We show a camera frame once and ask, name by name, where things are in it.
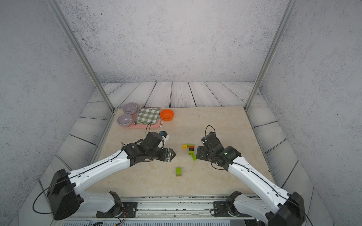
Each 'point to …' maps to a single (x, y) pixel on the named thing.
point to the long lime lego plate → (194, 157)
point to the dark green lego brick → (178, 171)
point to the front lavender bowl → (125, 120)
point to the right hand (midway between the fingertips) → (202, 153)
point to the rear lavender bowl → (129, 108)
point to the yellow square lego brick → (184, 147)
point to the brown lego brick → (178, 175)
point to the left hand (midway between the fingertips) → (173, 155)
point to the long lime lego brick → (188, 145)
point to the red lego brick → (192, 146)
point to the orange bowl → (167, 115)
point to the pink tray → (134, 118)
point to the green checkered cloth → (148, 116)
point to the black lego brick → (191, 149)
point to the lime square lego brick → (191, 152)
